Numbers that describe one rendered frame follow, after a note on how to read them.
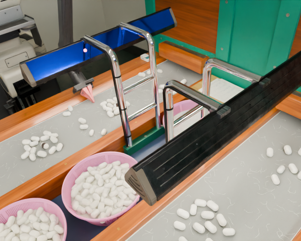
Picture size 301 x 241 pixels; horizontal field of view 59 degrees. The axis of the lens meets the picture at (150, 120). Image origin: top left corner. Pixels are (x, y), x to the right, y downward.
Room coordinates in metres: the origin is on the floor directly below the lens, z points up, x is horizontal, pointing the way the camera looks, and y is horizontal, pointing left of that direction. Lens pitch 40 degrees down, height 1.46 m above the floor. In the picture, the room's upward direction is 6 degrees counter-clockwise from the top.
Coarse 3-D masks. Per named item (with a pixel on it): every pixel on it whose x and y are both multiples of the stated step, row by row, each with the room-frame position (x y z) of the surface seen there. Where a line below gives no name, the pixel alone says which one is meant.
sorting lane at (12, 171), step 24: (144, 72) 1.26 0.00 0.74; (168, 72) 1.24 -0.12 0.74; (192, 72) 1.21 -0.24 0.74; (96, 96) 1.08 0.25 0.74; (144, 96) 1.04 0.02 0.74; (48, 120) 0.93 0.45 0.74; (72, 120) 0.91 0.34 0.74; (96, 120) 0.89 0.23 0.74; (120, 120) 0.88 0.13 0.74; (0, 144) 0.81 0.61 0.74; (48, 144) 0.78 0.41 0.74; (72, 144) 0.76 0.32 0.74; (0, 168) 0.67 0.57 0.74; (24, 168) 0.66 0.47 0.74; (0, 192) 0.57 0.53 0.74
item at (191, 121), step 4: (184, 112) 0.90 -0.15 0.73; (200, 112) 0.88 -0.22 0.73; (208, 112) 0.89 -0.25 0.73; (176, 116) 0.87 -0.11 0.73; (192, 116) 0.87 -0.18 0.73; (196, 116) 0.87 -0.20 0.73; (200, 116) 0.86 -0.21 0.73; (188, 120) 0.84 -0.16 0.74; (192, 120) 0.84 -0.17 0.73; (196, 120) 0.83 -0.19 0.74; (180, 124) 0.82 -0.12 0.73; (184, 124) 0.81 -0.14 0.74; (188, 124) 0.82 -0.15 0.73; (192, 124) 0.82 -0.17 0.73; (176, 128) 0.80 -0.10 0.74; (180, 128) 0.79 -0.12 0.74; (184, 128) 0.80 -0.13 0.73; (176, 132) 0.78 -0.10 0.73; (180, 132) 0.78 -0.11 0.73
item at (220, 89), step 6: (216, 78) 1.06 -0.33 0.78; (216, 84) 1.02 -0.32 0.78; (222, 84) 1.01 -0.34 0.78; (228, 84) 1.01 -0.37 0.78; (210, 90) 0.97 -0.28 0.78; (216, 90) 0.97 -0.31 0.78; (222, 90) 0.96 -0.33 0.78; (228, 90) 0.96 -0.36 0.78; (234, 90) 0.95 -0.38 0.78; (240, 90) 0.95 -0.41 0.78; (216, 96) 0.93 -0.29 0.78; (222, 96) 0.92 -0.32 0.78; (228, 96) 0.92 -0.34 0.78
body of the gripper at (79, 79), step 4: (80, 72) 1.10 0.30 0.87; (72, 76) 1.08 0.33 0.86; (76, 76) 1.08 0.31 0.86; (80, 76) 1.08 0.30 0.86; (84, 76) 1.10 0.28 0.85; (76, 80) 1.07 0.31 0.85; (80, 80) 1.06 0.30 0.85; (84, 80) 1.07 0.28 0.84; (88, 80) 1.07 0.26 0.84; (92, 80) 1.08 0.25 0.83; (76, 84) 1.06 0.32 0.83
